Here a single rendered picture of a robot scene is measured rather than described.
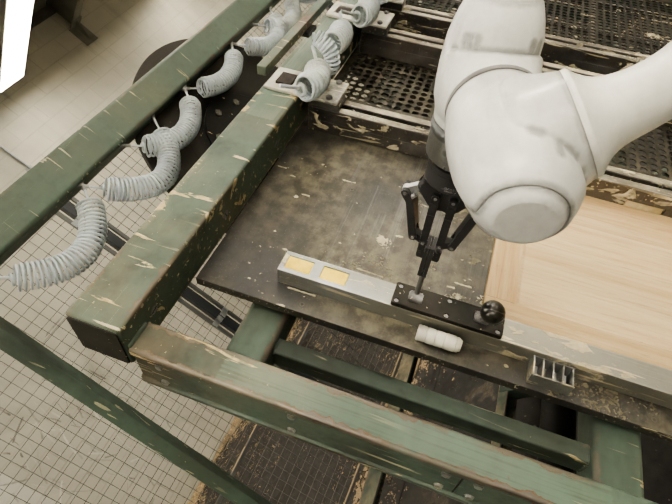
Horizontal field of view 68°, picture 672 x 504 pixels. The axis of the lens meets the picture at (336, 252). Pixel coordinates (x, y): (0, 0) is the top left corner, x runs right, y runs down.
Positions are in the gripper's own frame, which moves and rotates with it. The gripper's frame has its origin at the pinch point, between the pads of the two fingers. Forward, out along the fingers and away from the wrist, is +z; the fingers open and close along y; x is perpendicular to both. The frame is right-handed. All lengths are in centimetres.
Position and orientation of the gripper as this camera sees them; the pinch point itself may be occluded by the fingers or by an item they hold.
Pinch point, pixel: (427, 256)
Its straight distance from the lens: 83.0
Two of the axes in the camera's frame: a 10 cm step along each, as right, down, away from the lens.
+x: 3.3, -7.0, 6.4
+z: -0.6, 6.6, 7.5
